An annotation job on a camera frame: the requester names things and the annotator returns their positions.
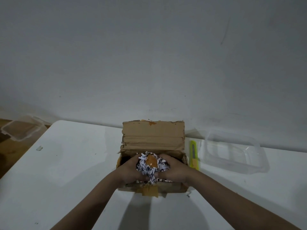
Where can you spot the person's right hand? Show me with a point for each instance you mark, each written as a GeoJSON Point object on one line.
{"type": "Point", "coordinates": [174, 170]}

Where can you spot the person's left hand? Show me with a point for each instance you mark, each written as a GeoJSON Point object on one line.
{"type": "Point", "coordinates": [128, 171]}

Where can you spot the person's right thumb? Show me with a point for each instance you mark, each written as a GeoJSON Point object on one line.
{"type": "Point", "coordinates": [162, 157]}

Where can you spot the person's left thumb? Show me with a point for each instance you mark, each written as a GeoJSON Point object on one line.
{"type": "Point", "coordinates": [136, 158]}

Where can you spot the white shredded paper filling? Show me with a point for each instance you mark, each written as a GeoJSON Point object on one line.
{"type": "Point", "coordinates": [146, 170]}

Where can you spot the person's right forearm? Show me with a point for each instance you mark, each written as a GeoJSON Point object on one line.
{"type": "Point", "coordinates": [236, 203]}

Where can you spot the person's left forearm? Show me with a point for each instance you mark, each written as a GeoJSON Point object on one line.
{"type": "Point", "coordinates": [86, 204]}

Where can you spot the orange tape wad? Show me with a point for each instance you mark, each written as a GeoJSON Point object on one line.
{"type": "Point", "coordinates": [152, 161]}

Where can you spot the brown cardboard box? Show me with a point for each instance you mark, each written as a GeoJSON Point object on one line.
{"type": "Point", "coordinates": [153, 146]}

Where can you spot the yellow utility knife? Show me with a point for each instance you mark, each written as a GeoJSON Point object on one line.
{"type": "Point", "coordinates": [194, 155]}

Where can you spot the clear plastic container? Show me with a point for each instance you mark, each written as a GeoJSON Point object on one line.
{"type": "Point", "coordinates": [233, 152]}

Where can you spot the clear plastic container lid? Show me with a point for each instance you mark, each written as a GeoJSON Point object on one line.
{"type": "Point", "coordinates": [20, 128]}

